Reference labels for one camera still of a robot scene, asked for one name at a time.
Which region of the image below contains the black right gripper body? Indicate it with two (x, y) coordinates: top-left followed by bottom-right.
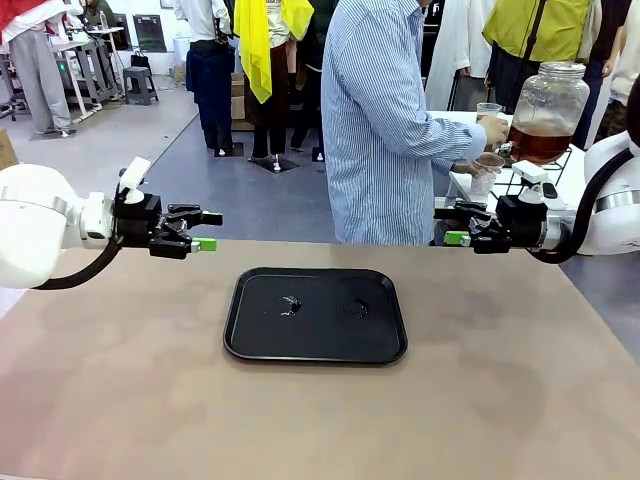
(494, 194), (551, 252)

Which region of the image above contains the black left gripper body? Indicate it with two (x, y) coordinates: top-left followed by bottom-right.
(113, 192), (165, 250)

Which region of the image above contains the clear plastic cup with ice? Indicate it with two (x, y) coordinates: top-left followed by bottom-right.
(469, 153), (505, 200)

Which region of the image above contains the clear plastic drink cup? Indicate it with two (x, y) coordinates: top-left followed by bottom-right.
(475, 102), (503, 125)

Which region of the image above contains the glass drink dispenser jar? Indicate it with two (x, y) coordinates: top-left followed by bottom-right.
(494, 61), (591, 167)

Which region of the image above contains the person's right forearm striped sleeve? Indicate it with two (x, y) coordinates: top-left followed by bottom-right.
(414, 112), (489, 169)

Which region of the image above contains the person's left hand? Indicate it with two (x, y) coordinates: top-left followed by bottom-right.
(451, 158), (490, 180)

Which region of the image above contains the person's right hand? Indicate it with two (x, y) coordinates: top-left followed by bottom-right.
(477, 114), (512, 156)

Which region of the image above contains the white side table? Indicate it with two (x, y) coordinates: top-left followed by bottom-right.
(424, 108), (591, 234)

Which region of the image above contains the brown cardboard box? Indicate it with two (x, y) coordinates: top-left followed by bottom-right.
(230, 72), (256, 132)
(0, 127), (21, 171)

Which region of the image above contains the person in striped blue shirt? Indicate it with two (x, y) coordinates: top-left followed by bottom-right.
(321, 0), (444, 246)

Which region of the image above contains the grey plastic stool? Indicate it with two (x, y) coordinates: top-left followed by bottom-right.
(122, 65), (160, 106)

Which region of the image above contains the mannequin with navy skirt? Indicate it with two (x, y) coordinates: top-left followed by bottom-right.
(174, 0), (245, 158)

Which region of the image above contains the metal workbench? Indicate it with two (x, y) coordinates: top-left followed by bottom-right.
(49, 27), (126, 114)

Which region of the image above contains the person in grey trousers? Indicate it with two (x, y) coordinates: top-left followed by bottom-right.
(0, 0), (74, 136)

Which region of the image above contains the yellow hanging cloth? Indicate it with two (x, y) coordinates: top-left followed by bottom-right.
(233, 0), (315, 105)

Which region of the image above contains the black plastic serving tray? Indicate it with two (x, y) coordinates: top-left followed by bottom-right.
(222, 267), (409, 365)

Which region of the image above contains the black framed board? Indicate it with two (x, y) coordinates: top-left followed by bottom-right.
(132, 13), (164, 54)

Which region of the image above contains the black wire dispenser stand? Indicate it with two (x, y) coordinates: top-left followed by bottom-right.
(487, 147), (574, 199)

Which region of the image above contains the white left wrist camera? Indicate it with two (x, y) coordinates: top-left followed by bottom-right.
(119, 156), (152, 206)

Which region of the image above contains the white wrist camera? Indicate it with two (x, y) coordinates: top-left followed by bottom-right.
(119, 156), (152, 206)
(510, 160), (559, 204)

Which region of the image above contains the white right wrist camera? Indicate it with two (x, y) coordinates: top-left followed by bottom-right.
(510, 160), (559, 204)

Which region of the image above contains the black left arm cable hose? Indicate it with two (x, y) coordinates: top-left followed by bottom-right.
(29, 237), (124, 292)

